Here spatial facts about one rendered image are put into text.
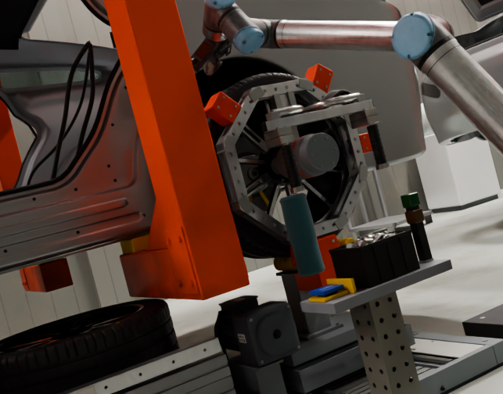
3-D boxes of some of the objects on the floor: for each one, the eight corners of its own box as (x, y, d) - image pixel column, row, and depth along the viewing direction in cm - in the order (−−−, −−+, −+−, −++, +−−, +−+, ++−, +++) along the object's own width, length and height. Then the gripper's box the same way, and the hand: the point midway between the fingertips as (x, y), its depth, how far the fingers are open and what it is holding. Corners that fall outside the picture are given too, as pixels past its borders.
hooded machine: (467, 202, 813) (440, 99, 812) (504, 196, 763) (476, 87, 762) (427, 215, 783) (400, 108, 782) (464, 210, 733) (435, 96, 732)
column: (408, 425, 202) (373, 288, 202) (432, 431, 194) (395, 288, 193) (383, 438, 198) (346, 298, 197) (406, 446, 189) (368, 299, 188)
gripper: (236, 32, 225) (230, 73, 243) (216, 16, 227) (211, 58, 245) (218, 45, 221) (213, 86, 240) (198, 29, 223) (194, 70, 242)
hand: (206, 73), depth 240 cm, fingers closed
